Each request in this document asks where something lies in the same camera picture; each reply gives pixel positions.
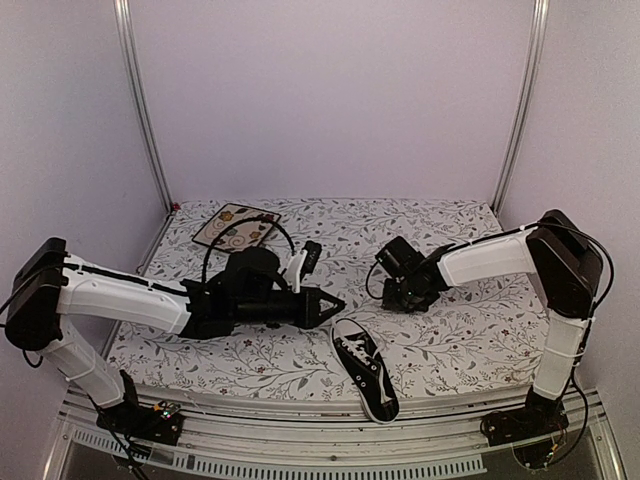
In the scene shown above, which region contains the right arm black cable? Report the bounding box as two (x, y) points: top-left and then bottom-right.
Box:
(363, 224), (616, 451)

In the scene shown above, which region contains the black canvas sneaker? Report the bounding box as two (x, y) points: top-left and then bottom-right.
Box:
(330, 318), (400, 424)

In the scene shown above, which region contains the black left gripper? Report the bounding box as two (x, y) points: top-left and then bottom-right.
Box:
(233, 287), (346, 331)

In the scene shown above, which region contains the aluminium front rail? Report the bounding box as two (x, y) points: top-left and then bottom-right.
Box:
(44, 387), (621, 480)

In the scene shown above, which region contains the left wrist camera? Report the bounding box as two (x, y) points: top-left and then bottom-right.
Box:
(283, 240), (322, 293)

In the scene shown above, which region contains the floral patterned table mat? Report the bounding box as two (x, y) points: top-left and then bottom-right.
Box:
(107, 199), (548, 401)

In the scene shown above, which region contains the right aluminium frame post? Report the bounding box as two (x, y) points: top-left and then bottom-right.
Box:
(491, 0), (550, 217)

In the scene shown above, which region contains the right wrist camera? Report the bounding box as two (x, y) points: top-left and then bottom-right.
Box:
(375, 236), (425, 278)

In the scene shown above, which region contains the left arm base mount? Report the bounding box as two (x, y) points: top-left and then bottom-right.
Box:
(96, 402), (185, 446)

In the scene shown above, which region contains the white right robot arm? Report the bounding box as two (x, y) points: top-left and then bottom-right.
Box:
(376, 210), (613, 436)

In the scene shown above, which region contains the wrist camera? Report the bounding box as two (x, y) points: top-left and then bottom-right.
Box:
(283, 240), (322, 293)
(375, 236), (425, 278)

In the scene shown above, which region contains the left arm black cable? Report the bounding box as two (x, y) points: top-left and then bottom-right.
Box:
(201, 216), (299, 284)

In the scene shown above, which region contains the square floral ceramic plate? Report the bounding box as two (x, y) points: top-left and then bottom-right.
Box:
(192, 203), (282, 253)

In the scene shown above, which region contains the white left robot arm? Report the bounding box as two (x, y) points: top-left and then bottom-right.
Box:
(3, 238), (345, 434)

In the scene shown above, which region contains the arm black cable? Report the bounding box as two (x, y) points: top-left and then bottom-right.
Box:
(363, 224), (616, 451)
(201, 216), (299, 284)

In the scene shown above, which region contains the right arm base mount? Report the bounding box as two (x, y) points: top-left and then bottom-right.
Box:
(479, 400), (584, 470)

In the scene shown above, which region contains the aluminium frame post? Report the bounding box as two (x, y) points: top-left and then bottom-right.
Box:
(491, 0), (550, 217)
(113, 0), (174, 214)

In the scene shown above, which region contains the left aluminium frame post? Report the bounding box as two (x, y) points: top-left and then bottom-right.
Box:
(113, 0), (174, 214)

